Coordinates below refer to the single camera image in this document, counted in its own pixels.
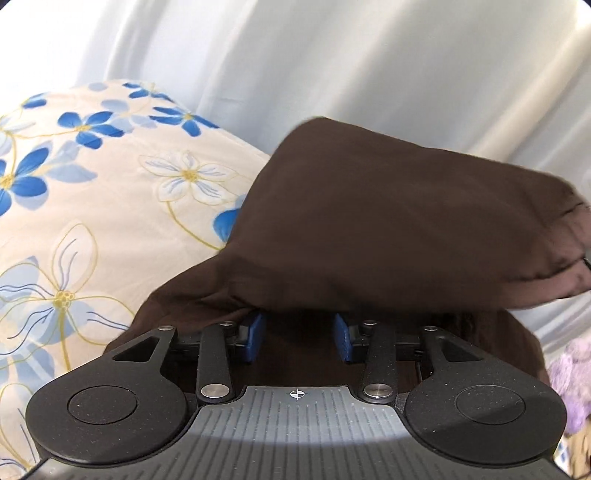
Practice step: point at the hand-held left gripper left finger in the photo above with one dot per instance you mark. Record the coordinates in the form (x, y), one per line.
(253, 339)

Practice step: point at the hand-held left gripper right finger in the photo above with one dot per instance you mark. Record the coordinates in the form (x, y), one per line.
(342, 339)

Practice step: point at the dark brown garment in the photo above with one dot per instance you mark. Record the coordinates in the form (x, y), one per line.
(369, 221)

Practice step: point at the blue floral bedsheet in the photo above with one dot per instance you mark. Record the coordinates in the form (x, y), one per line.
(101, 221)

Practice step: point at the purple teddy bear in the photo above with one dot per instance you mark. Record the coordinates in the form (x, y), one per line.
(572, 387)

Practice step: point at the white curtain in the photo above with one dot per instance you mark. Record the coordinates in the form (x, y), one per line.
(369, 64)

